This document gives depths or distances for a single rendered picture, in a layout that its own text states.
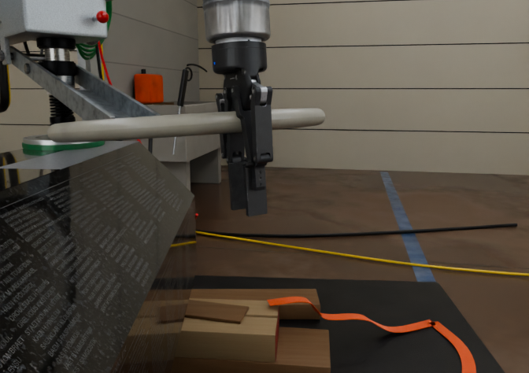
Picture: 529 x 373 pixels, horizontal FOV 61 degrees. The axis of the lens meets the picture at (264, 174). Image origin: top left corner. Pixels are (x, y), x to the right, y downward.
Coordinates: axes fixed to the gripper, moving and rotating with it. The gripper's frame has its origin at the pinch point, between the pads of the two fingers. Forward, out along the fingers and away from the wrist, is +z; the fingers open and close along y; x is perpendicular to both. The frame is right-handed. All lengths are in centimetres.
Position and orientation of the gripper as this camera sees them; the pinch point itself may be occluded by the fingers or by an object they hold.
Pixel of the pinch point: (247, 189)
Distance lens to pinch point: 64.5
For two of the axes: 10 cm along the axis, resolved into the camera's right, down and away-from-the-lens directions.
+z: 0.5, 9.9, 1.3
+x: -8.8, 1.1, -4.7
